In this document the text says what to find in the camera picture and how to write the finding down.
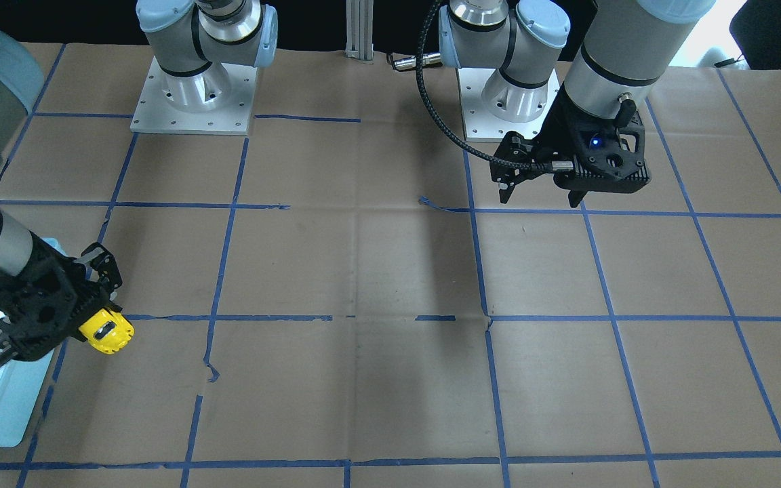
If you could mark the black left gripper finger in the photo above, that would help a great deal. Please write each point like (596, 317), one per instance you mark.
(576, 197)
(524, 159)

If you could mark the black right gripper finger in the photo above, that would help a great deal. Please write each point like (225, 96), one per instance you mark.
(99, 260)

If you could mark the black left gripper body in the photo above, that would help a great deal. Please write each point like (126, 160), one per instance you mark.
(556, 139)

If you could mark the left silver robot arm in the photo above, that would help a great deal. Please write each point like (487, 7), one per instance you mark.
(625, 50)

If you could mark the aluminium frame post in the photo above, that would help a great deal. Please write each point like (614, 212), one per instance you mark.
(359, 30)

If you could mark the yellow toy beetle car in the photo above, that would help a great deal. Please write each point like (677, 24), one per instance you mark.
(108, 331)

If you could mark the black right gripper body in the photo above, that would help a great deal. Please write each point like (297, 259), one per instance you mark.
(87, 298)

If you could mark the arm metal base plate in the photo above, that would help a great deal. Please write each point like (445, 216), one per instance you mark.
(492, 106)
(216, 102)

